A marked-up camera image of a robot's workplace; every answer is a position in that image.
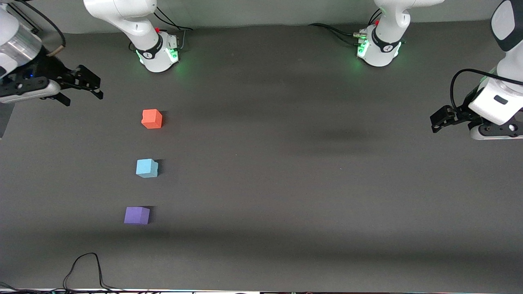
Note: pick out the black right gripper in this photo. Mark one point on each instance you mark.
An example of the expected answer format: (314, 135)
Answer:
(51, 70)

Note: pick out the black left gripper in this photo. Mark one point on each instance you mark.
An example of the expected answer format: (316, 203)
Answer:
(459, 113)

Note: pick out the light blue foam block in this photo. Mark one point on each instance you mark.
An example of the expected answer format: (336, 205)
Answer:
(146, 168)

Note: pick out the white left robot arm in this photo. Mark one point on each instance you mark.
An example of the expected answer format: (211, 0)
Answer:
(384, 49)

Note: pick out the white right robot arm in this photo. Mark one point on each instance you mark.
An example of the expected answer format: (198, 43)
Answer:
(135, 20)

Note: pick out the orange foam block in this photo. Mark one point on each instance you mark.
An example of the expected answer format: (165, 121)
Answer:
(151, 119)

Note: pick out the purple foam block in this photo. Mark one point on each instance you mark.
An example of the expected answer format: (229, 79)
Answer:
(136, 215)

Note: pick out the aluminium frame rail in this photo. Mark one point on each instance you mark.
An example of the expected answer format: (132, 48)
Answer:
(33, 27)

